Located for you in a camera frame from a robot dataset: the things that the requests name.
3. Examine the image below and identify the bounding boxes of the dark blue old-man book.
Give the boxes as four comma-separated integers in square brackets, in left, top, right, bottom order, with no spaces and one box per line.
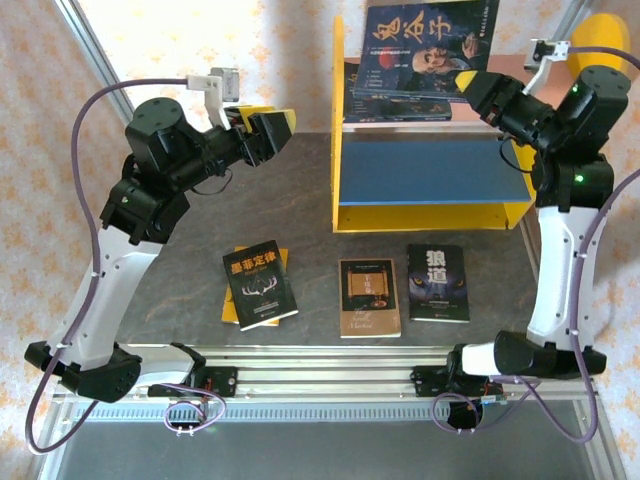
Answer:
[343,62,454,124]
[353,0,501,101]

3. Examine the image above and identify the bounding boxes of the black antler book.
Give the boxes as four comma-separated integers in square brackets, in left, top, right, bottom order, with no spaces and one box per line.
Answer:
[222,239,300,332]

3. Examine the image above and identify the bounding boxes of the yellow book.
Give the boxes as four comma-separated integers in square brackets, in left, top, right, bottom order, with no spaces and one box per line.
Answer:
[221,245,290,327]

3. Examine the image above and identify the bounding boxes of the brown scroll book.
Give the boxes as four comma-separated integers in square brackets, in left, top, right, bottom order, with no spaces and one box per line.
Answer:
[338,257,402,340]

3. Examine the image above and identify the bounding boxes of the black wolf-eyes book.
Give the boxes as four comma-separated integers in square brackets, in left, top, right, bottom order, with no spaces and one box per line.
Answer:
[407,243,471,324]

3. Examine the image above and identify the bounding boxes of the yellow pink blue bookshelf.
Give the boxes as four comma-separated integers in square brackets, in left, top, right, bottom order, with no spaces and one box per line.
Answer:
[331,12,632,235]

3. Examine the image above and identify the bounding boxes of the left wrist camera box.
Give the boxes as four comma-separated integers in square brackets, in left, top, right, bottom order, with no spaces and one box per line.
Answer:
[185,67,241,126]

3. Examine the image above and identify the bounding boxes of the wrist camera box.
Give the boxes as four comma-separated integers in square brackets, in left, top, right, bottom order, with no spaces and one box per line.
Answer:
[523,38,572,96]
[185,67,241,126]

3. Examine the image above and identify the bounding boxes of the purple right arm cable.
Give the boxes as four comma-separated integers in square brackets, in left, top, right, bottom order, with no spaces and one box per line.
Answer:
[430,44,640,446]

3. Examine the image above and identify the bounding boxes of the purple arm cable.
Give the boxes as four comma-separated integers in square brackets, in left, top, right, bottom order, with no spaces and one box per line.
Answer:
[24,77,227,456]
[430,44,640,446]

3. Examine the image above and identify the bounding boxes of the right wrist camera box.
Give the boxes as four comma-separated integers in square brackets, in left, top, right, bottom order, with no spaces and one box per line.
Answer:
[523,38,572,96]

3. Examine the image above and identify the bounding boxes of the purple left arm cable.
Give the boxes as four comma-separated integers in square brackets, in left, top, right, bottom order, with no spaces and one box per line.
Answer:
[24,77,227,456]

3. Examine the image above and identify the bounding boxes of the aluminium frame post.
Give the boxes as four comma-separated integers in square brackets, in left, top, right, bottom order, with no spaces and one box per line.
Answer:
[53,0,151,151]
[543,0,594,54]

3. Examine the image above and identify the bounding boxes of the aluminium rail bed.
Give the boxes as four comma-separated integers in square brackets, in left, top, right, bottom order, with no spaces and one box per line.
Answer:
[52,344,599,405]

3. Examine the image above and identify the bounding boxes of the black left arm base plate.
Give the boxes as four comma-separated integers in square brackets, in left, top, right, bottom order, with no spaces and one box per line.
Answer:
[147,366,239,399]

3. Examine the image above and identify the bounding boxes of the grey slotted cable duct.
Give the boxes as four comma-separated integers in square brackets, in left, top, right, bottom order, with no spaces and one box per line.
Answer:
[72,403,576,424]

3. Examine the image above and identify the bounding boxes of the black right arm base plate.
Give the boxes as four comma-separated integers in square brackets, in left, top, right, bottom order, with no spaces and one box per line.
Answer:
[410,364,504,399]

